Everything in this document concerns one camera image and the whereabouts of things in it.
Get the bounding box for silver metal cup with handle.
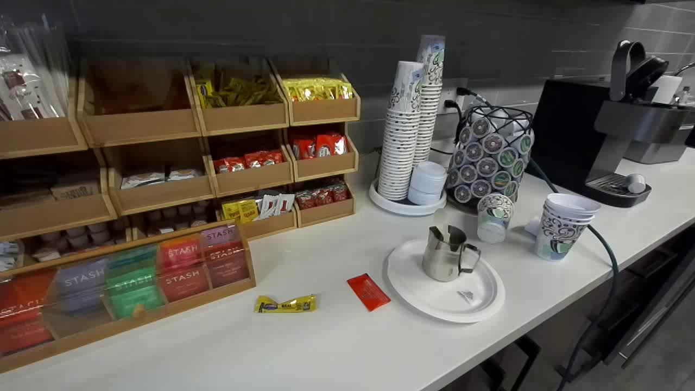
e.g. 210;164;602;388
422;223;483;284

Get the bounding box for tall patterned paper cup stack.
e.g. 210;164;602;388
412;32;447;167

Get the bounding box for single patterned paper cup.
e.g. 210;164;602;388
476;191;514;245

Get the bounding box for white paper plate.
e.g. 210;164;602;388
382;237;508;326

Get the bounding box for short patterned paper cup stack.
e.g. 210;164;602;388
535;191;602;263

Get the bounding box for dark red sachet pile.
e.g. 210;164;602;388
296;181;352;213

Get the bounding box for white round tray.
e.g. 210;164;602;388
368;177;449;220

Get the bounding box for yellow and white sachet pile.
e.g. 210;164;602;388
219;191;298;223

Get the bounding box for red sachet packet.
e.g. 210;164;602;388
345;271;394;312

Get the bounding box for bright yellow sachet pile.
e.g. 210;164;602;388
280;73;356;104

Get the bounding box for yellow foil candy packet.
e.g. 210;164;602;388
252;293;283;315
277;292;320;315

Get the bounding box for maroon tea packets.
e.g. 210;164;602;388
197;223;252;288

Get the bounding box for yellow-green sachet pile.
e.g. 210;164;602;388
192;63;284;110

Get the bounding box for red tea packets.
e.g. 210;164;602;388
154;234;213;303

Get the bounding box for wooden tea display box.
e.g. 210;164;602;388
0;221;258;375

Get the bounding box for wooden shelf organizer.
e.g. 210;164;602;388
0;61;362;278

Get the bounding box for green tea packets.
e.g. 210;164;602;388
105;245;168;321

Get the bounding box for black coffee machine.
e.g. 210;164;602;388
529;38;695;211

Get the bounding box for grey-blue tea packets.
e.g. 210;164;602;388
47;259;116;317

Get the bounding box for small white ball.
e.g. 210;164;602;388
625;171;650;195

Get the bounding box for clear plastic container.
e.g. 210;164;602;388
0;12;73;123

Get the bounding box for orange-red tea packets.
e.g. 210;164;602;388
0;270;56;358

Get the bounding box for black wire pod basket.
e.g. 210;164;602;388
442;103;537;213

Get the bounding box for black power cable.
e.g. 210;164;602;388
524;155;624;391

